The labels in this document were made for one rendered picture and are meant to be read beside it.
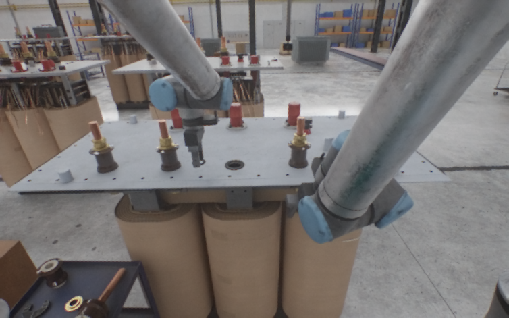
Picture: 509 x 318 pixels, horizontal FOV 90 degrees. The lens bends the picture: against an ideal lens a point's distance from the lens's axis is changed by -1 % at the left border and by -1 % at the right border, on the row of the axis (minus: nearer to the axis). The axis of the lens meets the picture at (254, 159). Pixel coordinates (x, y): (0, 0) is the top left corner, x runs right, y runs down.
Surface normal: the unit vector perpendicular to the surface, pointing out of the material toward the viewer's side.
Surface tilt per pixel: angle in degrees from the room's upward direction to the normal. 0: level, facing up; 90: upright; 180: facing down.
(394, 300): 0
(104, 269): 0
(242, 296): 90
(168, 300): 90
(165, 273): 90
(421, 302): 0
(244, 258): 90
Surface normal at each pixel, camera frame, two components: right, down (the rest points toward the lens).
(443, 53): -0.51, 0.58
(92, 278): -0.02, -0.88
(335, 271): 0.01, 0.47
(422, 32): -0.94, 0.15
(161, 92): -0.30, 0.45
